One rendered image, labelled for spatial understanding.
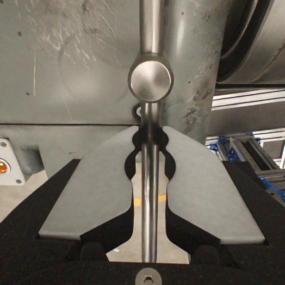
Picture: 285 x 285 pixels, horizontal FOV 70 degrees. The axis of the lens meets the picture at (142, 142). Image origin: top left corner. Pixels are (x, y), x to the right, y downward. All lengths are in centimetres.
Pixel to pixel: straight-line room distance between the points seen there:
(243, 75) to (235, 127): 120
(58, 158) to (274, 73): 31
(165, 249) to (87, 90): 261
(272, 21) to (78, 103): 22
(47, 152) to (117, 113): 11
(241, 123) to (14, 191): 215
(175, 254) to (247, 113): 195
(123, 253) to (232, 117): 209
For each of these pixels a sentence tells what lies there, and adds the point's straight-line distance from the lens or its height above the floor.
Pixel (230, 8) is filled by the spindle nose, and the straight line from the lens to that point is 31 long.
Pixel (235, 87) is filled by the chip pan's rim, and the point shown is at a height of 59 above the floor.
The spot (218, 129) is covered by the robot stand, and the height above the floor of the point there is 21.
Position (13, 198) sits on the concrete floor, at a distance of 255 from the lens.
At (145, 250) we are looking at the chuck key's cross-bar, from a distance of 17.
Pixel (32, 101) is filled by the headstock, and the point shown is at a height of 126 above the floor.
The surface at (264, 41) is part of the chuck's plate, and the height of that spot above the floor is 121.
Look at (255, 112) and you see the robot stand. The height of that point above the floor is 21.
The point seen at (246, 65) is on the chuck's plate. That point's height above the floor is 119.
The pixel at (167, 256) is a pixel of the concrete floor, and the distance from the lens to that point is 288.
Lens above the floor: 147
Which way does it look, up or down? 59 degrees down
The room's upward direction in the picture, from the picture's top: 175 degrees counter-clockwise
